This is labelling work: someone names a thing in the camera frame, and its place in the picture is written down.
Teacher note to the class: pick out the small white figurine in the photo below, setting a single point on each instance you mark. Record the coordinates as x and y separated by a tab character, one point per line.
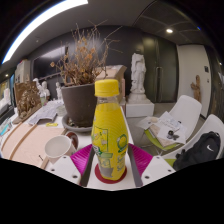
45	89
58	91

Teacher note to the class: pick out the black backpack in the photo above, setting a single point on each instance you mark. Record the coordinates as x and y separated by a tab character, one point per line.
200	151

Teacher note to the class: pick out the yellow drink bottle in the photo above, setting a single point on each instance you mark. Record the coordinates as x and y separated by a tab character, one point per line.
110	126

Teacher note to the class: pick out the small yellow tag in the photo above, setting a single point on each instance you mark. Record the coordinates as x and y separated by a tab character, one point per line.
51	124

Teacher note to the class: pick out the round ceiling spotlight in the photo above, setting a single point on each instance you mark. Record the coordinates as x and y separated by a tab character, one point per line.
169	30

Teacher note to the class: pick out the slim wooden figure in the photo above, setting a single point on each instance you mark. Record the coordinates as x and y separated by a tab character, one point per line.
196	88

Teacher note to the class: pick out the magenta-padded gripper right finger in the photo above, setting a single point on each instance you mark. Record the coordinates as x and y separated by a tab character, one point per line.
158	168

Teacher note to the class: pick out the printed paper sheets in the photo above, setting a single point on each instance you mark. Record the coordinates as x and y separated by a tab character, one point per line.
45	113

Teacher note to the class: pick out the stack of papers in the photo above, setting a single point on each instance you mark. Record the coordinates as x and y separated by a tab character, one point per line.
163	128

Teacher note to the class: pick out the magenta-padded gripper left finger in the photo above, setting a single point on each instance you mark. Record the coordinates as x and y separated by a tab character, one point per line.
61	166

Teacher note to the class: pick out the round red coaster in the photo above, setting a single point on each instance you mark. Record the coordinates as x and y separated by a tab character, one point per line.
100	178

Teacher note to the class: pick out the small white cup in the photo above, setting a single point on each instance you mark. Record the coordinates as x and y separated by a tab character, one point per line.
61	110

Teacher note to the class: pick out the tall white statue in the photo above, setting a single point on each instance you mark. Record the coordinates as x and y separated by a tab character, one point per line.
137	73

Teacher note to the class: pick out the brown wood carving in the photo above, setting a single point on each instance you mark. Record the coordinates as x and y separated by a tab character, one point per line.
28	101

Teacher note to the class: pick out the dried plant in brown pot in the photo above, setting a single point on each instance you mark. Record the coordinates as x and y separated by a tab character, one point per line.
78	103

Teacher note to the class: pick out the white dotted cup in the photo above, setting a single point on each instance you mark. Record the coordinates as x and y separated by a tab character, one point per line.
56	148

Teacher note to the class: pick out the grey plant saucer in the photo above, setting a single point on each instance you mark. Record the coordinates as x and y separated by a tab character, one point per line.
76	129

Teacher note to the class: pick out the black wall screen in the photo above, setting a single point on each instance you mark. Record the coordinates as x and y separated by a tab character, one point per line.
43	65

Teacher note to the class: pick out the white statue pedestal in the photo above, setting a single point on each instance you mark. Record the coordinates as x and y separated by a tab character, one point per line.
140	108

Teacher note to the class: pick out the teal plastic packet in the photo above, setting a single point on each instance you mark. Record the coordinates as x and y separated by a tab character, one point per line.
5	126

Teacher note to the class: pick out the white chair with papers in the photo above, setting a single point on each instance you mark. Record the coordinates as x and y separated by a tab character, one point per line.
188	108

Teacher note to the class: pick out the light wooden curved panel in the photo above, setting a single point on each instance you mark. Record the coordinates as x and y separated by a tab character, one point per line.
26	143

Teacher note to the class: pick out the dark double door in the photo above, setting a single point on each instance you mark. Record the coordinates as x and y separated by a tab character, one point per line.
163	70

